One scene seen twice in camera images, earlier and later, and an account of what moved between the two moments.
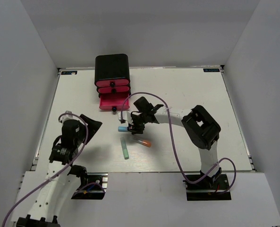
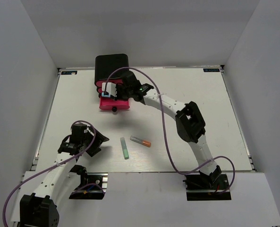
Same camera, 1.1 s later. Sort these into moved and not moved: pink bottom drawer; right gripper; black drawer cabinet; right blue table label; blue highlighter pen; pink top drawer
Moved: blue highlighter pen; right gripper
Not moved: black drawer cabinet; pink top drawer; pink bottom drawer; right blue table label
